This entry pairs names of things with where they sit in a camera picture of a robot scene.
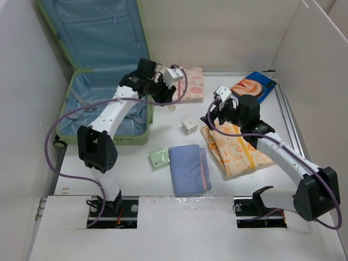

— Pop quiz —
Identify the blue cloth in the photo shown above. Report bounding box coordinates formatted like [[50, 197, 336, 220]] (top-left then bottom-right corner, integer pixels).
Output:
[[169, 144, 212, 196]]

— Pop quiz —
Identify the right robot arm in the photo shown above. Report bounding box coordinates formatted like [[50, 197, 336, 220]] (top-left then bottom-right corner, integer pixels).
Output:
[[201, 94, 342, 230]]

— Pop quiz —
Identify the orange patterned garment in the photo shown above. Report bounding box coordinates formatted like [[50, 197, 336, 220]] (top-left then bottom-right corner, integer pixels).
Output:
[[201, 126, 275, 178]]

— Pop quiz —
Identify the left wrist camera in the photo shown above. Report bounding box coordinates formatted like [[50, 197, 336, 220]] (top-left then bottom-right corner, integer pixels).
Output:
[[163, 68, 184, 89]]

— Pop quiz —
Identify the green suitcase blue lining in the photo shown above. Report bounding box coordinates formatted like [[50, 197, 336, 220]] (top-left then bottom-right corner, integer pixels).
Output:
[[38, 1, 150, 147]]

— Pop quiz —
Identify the blue orange ear print bag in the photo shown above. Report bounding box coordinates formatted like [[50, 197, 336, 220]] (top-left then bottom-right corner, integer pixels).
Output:
[[231, 71, 277, 103]]

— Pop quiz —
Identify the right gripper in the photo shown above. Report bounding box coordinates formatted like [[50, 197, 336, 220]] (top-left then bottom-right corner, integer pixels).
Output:
[[200, 98, 246, 131]]

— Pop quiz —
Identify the green box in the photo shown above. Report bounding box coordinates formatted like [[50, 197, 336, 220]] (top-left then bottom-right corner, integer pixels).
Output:
[[148, 148, 170, 170]]

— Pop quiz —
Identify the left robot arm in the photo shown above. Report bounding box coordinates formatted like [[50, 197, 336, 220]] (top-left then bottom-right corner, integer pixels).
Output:
[[77, 58, 184, 216]]

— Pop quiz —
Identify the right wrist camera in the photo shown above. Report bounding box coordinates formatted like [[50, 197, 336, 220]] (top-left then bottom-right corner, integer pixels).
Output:
[[214, 84, 232, 105]]

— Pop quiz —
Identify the gold perfume bottle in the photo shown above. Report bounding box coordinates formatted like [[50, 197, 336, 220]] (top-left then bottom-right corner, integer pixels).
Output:
[[167, 104, 176, 111]]

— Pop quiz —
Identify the pink patterned folded garment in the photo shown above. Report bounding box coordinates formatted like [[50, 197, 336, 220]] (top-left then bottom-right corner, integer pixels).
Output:
[[172, 66, 204, 102]]

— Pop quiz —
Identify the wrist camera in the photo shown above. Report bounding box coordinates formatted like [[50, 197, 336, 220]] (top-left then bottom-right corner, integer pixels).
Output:
[[214, 84, 232, 105], [163, 68, 184, 89]]

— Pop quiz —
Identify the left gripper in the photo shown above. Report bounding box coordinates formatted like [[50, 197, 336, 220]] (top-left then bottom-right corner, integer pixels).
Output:
[[147, 74, 176, 105]]

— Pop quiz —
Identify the small white box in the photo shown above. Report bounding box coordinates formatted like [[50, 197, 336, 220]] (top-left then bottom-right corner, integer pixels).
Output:
[[182, 118, 198, 135]]

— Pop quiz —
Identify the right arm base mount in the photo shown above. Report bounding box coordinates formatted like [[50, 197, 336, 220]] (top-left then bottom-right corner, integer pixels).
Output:
[[232, 197, 287, 228]]

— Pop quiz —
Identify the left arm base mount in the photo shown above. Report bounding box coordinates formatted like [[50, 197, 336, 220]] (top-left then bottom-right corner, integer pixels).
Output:
[[87, 198, 139, 229]]

